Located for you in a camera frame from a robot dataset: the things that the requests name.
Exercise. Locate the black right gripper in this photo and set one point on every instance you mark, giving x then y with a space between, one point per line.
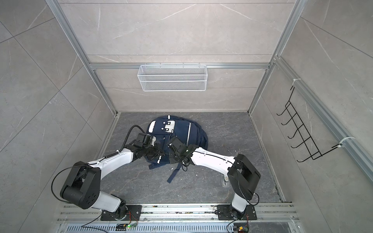
171 160

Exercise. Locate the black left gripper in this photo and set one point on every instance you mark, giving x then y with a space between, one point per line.
159 151

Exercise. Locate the navy blue student backpack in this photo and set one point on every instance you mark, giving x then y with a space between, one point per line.
164 128

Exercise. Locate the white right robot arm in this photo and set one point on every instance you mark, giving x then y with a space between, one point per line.
241 173

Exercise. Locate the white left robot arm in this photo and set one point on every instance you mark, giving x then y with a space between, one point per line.
83 184

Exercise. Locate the clear plastic ruler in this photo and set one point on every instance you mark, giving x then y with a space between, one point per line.
225 181

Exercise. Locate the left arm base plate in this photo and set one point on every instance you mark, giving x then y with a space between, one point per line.
124 213

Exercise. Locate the white wire mesh basket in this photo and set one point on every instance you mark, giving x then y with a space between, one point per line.
173 77

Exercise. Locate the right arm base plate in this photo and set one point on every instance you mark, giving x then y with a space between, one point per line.
227 212

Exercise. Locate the slotted aluminium floor rail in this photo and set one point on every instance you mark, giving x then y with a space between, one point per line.
181 218

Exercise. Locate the black wire hook rack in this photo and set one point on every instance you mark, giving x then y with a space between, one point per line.
302 131

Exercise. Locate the aluminium frame rails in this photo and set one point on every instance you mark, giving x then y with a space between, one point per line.
352 147

